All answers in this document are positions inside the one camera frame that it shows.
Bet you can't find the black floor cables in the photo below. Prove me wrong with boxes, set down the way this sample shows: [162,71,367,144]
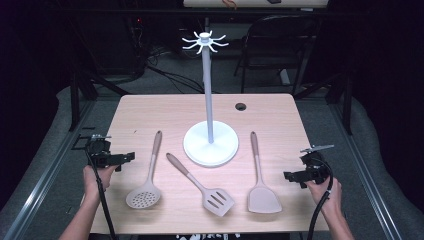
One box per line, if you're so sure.
[145,46,206,95]

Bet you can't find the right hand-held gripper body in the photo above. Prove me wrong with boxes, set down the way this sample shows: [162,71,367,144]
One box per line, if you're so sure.
[299,144,335,185]

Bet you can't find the beige solid spatula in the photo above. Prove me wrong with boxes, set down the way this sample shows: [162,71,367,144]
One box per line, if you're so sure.
[247,131,283,214]

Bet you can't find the white utensil rack stand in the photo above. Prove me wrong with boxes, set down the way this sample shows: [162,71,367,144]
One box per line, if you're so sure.
[181,30,240,168]

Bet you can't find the beige skimmer spoon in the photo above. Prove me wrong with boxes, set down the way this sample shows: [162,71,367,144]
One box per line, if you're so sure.
[125,130,163,210]

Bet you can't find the thick black gripper cable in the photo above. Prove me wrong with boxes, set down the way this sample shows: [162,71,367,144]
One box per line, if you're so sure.
[305,156,335,240]

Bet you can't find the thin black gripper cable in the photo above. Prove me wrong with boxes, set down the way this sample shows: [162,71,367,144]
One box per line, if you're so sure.
[84,148,118,240]

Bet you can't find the black folding chair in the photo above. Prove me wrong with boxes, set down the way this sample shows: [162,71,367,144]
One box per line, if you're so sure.
[233,14,322,98]

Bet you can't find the person's left hand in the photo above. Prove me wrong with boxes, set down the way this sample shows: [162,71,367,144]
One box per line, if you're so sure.
[82,164,119,201]

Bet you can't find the aluminium floor rail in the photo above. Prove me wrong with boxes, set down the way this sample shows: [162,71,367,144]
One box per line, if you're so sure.
[327,102,404,240]
[2,99,98,240]

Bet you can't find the person's right hand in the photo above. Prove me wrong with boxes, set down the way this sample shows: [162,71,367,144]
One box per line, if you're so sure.
[304,177,344,218]

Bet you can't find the black metal stand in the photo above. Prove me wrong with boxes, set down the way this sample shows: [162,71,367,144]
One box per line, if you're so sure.
[293,70,355,136]
[67,64,132,132]

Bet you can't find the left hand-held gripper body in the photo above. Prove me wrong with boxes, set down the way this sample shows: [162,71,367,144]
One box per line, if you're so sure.
[71,133,116,170]

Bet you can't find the beige slotted spatula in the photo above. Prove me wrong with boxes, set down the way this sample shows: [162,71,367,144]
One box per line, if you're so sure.
[165,152,235,218]

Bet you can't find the white desk leg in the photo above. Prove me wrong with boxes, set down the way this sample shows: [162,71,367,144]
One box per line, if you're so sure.
[279,68,293,88]

